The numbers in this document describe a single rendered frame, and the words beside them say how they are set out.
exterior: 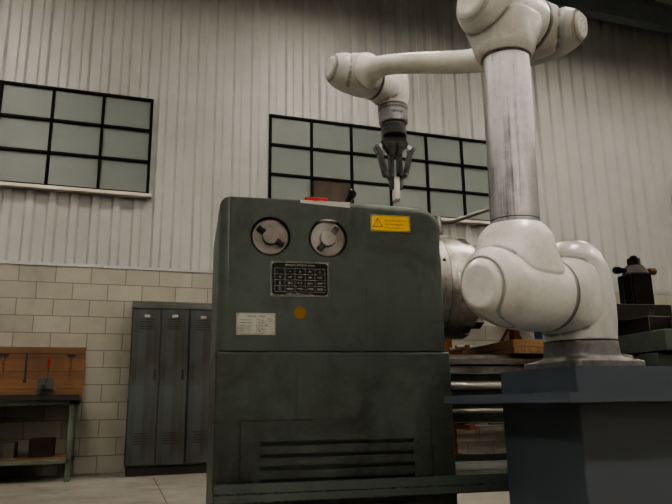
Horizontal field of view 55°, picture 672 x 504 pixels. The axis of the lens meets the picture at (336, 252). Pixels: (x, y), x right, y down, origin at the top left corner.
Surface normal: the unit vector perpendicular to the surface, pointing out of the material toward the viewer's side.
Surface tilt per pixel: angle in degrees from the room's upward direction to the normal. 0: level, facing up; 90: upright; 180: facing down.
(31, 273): 90
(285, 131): 90
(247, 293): 90
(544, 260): 88
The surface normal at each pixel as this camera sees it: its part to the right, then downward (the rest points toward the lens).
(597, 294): 0.54, -0.18
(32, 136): 0.31, -0.22
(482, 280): -0.81, -0.01
